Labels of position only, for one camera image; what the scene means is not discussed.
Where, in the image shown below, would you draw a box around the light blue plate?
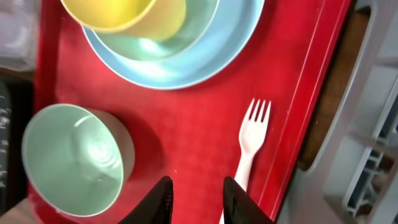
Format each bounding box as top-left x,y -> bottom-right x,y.
83,0 -> 264,90

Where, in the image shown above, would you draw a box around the white plastic fork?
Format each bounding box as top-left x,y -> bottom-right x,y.
218,98 -> 272,224

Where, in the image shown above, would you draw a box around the grey dishwasher rack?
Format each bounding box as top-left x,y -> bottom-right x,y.
277,0 -> 397,223

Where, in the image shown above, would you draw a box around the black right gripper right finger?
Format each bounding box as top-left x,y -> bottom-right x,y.
223,177 -> 274,224

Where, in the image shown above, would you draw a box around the red serving tray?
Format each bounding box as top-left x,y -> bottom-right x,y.
28,0 -> 350,223

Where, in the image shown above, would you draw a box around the clear plastic bin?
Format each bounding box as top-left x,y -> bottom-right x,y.
1,0 -> 41,72

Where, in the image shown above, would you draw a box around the pale green bowl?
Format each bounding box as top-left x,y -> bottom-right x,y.
22,103 -> 135,217

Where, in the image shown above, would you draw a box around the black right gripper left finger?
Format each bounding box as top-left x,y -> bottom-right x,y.
119,176 -> 174,224

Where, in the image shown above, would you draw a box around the light blue bowl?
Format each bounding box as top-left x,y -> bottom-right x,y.
95,0 -> 219,62

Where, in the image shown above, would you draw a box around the yellow plastic cup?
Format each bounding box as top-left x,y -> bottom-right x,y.
61,0 -> 187,40

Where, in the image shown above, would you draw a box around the black plastic tray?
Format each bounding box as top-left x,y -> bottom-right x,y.
1,78 -> 32,215

